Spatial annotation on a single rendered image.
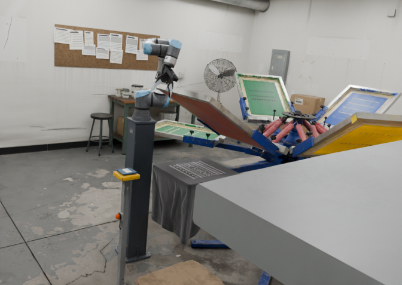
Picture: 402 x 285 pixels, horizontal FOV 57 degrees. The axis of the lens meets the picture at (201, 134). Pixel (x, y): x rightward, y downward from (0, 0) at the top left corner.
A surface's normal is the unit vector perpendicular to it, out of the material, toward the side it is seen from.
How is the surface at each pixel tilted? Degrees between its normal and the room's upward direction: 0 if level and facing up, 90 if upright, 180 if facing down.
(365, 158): 0
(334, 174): 1
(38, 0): 90
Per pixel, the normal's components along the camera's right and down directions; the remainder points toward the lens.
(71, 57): 0.63, 0.24
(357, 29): -0.77, 0.07
